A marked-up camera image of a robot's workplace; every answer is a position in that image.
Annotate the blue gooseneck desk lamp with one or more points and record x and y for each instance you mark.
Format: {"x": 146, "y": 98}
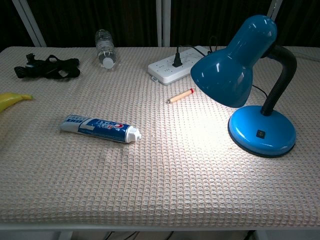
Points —
{"x": 252, "y": 45}

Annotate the short wooden pencil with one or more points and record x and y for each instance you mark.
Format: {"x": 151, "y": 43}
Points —
{"x": 180, "y": 96}

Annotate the beige waffle weave tablecloth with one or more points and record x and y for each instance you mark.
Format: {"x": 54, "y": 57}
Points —
{"x": 150, "y": 162}

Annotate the white power strip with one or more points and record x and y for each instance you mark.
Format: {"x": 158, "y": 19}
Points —
{"x": 165, "y": 70}

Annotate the blue white toothpaste tube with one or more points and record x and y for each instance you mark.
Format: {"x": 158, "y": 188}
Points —
{"x": 100, "y": 127}

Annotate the clear plastic water bottle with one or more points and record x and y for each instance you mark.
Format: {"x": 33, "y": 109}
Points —
{"x": 105, "y": 47}

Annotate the yellow banana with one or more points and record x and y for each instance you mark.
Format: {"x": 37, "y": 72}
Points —
{"x": 10, "y": 100}

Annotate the white metal frame post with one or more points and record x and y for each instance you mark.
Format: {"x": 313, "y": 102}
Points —
{"x": 30, "y": 20}
{"x": 163, "y": 22}
{"x": 275, "y": 10}

